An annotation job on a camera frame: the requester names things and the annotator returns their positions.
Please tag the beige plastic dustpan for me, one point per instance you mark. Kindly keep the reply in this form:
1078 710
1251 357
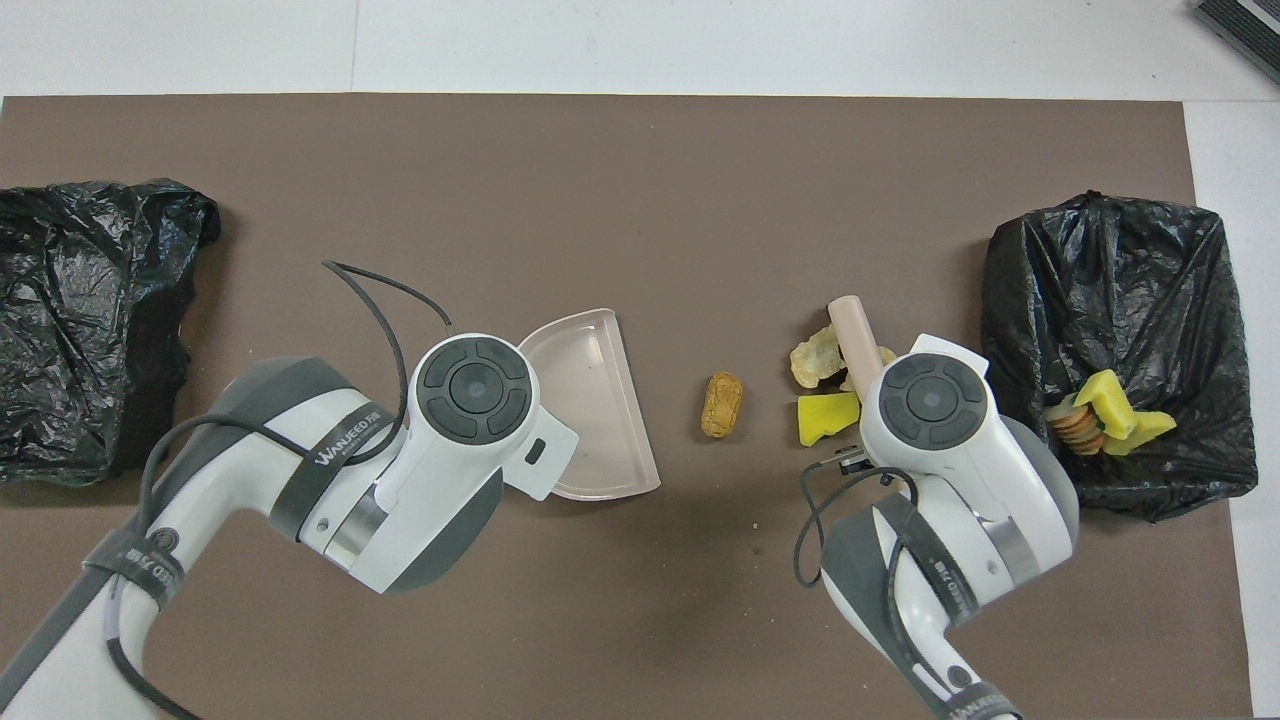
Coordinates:
600 400

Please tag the tan sponge chunk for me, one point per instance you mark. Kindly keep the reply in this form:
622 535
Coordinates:
1080 430

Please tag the dark ridged object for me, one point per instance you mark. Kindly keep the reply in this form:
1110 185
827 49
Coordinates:
1250 30

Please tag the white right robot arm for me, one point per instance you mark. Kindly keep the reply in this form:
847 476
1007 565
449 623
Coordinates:
930 400

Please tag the pale chip piece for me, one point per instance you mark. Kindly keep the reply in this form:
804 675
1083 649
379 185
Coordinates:
886 356
815 358

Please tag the bin with black bag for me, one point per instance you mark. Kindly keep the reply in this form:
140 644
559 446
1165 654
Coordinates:
1120 300
80 320

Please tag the beige hand brush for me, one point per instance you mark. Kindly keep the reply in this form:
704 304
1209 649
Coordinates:
852 330

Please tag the brown peanut-shaped piece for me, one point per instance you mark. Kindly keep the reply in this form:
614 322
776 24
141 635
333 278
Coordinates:
722 405

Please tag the yellow sponge piece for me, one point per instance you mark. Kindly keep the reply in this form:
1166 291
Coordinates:
1105 398
825 415
1145 428

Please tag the brown table mat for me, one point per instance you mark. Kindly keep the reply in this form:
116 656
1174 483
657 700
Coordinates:
600 200

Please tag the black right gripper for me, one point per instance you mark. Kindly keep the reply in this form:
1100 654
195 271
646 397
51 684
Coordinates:
853 462

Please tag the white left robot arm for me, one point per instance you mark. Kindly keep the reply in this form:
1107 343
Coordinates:
470 390

